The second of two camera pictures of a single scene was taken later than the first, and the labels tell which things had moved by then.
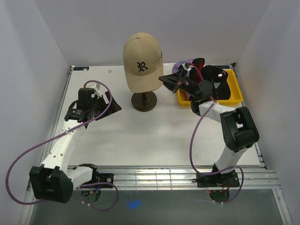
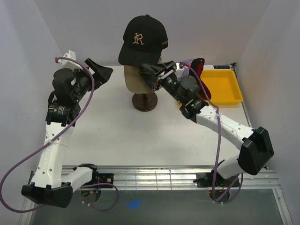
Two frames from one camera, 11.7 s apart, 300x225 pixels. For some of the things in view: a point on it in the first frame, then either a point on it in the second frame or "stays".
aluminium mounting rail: x=167 y=176 stays
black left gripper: x=113 y=108 → x=102 y=73
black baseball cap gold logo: x=218 y=77 → x=144 y=39
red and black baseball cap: x=196 y=74 stays
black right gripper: x=175 y=81 → x=154 y=70
